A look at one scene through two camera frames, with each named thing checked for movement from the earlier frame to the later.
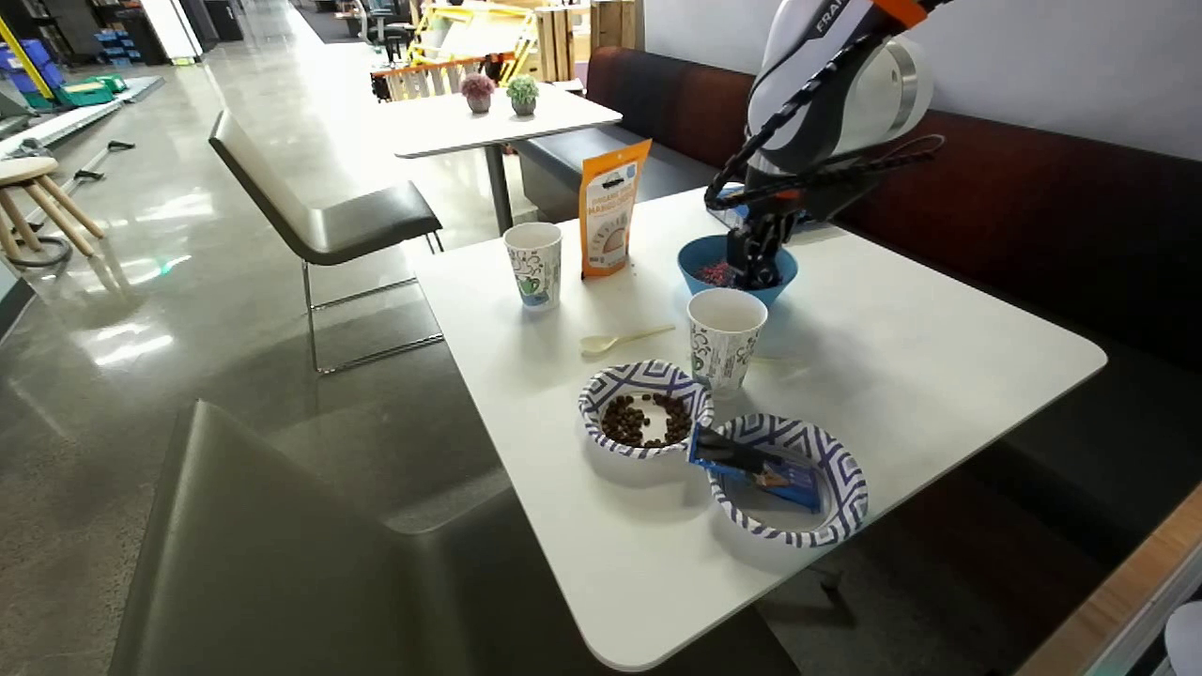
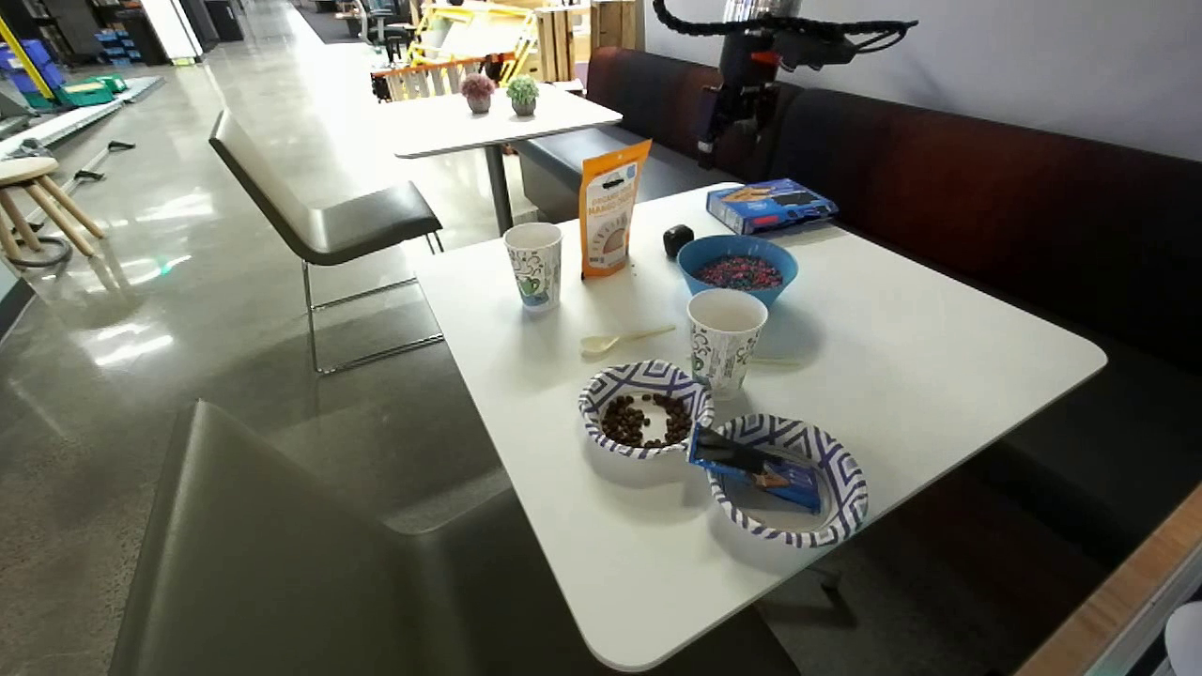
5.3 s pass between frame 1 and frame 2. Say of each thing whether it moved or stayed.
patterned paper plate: stayed
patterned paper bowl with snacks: stayed
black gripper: moved
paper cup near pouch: stayed
